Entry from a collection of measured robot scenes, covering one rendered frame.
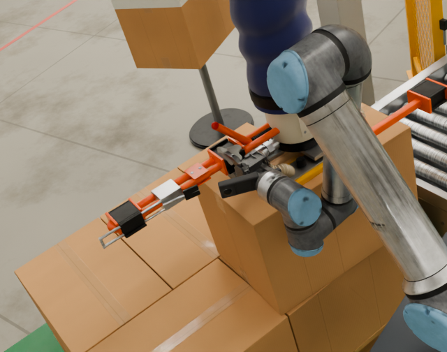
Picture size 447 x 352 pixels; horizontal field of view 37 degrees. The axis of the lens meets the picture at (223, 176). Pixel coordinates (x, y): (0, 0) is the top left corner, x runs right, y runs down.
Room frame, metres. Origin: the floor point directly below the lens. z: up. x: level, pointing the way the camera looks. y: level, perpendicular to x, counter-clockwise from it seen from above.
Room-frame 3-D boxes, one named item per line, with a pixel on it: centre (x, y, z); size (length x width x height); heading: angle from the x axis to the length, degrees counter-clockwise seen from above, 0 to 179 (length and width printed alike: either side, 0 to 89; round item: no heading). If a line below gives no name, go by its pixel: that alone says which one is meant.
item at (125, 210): (1.49, 0.29, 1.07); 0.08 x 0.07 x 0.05; 113
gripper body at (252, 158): (1.49, -0.09, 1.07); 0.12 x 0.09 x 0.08; 25
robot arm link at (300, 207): (1.34, -0.16, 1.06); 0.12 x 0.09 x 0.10; 25
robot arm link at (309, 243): (1.34, -0.17, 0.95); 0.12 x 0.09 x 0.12; 120
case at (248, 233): (1.72, -0.25, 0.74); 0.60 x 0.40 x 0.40; 111
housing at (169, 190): (1.53, 0.17, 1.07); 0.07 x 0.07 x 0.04; 23
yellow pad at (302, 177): (1.63, -0.30, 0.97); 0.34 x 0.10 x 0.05; 113
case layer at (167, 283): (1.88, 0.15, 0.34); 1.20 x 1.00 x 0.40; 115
